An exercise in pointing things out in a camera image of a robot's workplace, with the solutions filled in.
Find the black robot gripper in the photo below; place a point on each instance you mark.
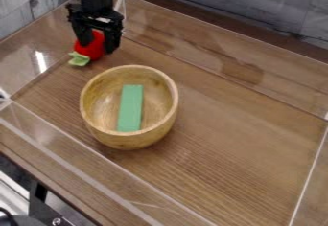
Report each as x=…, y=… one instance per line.
x=104, y=19

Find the red plush strawberry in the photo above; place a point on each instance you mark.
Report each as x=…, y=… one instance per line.
x=85, y=54

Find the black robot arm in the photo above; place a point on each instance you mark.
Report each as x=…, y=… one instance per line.
x=94, y=5

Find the green rectangular block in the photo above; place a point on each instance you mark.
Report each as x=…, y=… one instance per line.
x=130, y=108

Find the wooden bowl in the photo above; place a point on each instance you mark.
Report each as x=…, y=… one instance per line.
x=100, y=106

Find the black metal table leg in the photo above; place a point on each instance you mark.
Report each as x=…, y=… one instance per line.
x=52, y=210

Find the clear acrylic corner bracket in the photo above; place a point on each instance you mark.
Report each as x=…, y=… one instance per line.
x=120, y=7

